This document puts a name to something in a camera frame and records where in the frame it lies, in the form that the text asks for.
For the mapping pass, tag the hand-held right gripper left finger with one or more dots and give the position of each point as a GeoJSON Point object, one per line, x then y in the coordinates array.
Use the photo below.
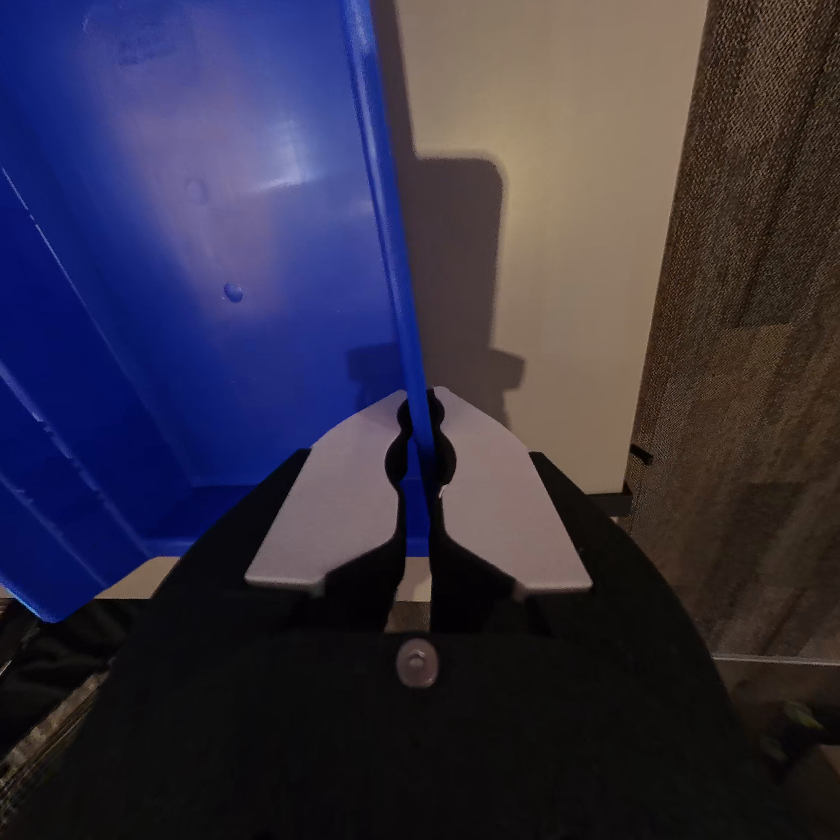
{"type": "Point", "coordinates": [328, 512]}

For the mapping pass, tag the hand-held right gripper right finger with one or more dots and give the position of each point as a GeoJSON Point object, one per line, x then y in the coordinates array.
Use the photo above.
{"type": "Point", "coordinates": [512, 512]}

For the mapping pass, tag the blue plastic bin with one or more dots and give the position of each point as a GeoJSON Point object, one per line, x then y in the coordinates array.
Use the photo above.
{"type": "Point", "coordinates": [197, 262]}

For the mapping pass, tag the green shoe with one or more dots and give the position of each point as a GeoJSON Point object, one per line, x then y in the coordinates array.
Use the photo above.
{"type": "Point", "coordinates": [797, 718]}

